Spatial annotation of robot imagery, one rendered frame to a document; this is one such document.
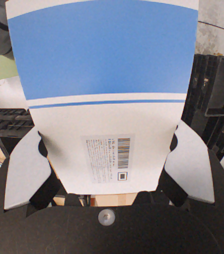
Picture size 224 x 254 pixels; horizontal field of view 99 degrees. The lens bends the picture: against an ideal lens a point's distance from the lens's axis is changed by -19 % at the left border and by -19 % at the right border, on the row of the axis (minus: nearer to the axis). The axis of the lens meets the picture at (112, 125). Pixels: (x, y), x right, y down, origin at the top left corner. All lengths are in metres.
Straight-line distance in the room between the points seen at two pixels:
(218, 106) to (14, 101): 1.38
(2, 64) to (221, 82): 1.31
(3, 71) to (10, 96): 0.14
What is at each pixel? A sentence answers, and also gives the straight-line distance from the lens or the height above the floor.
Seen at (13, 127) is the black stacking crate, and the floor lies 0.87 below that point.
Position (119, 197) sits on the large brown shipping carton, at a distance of 0.74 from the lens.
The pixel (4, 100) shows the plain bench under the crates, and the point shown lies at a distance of 0.77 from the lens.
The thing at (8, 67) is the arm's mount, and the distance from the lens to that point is 0.64.
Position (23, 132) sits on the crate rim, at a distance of 0.46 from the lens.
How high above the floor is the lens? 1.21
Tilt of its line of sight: 58 degrees down
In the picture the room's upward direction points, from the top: 177 degrees clockwise
